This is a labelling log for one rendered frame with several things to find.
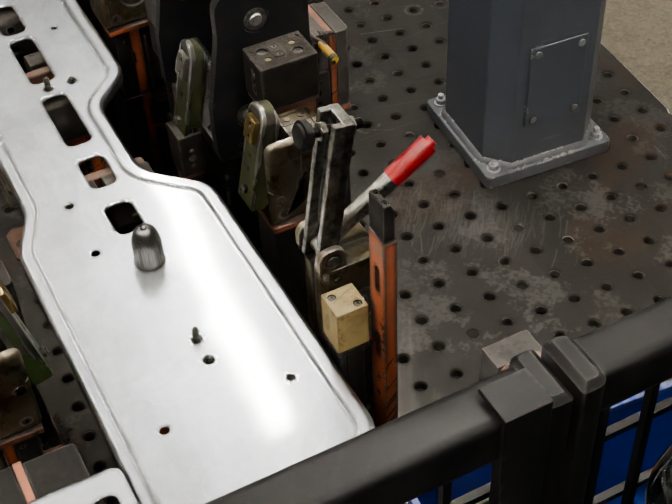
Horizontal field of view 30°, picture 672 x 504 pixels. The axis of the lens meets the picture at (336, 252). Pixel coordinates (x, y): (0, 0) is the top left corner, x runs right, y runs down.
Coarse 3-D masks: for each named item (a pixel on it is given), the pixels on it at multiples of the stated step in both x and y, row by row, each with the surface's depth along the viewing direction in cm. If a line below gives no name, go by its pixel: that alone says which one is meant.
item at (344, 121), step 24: (336, 120) 113; (360, 120) 115; (312, 144) 112; (336, 144) 113; (312, 168) 118; (336, 168) 115; (312, 192) 120; (336, 192) 117; (312, 216) 122; (336, 216) 119; (336, 240) 121
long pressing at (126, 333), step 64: (0, 0) 168; (64, 0) 166; (0, 64) 157; (64, 64) 157; (0, 128) 148; (64, 192) 140; (128, 192) 139; (192, 192) 139; (64, 256) 132; (128, 256) 132; (192, 256) 132; (256, 256) 131; (64, 320) 126; (128, 320) 125; (192, 320) 125; (256, 320) 125; (128, 384) 120; (192, 384) 119; (256, 384) 119; (320, 384) 119; (128, 448) 115; (192, 448) 114; (256, 448) 114; (320, 448) 113
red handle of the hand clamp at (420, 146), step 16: (416, 144) 121; (432, 144) 121; (400, 160) 121; (416, 160) 121; (384, 176) 122; (400, 176) 121; (368, 192) 122; (384, 192) 122; (352, 208) 122; (368, 208) 122; (352, 224) 122
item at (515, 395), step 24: (504, 384) 47; (528, 384) 47; (504, 408) 47; (528, 408) 46; (552, 408) 47; (504, 432) 47; (528, 432) 47; (504, 456) 48; (528, 456) 48; (504, 480) 49; (528, 480) 50
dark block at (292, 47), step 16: (256, 48) 137; (272, 48) 137; (288, 48) 137; (304, 48) 137; (256, 64) 135; (272, 64) 135; (288, 64) 136; (304, 64) 137; (256, 80) 137; (272, 80) 136; (288, 80) 137; (304, 80) 138; (256, 96) 139; (272, 96) 137; (288, 96) 139; (304, 96) 140
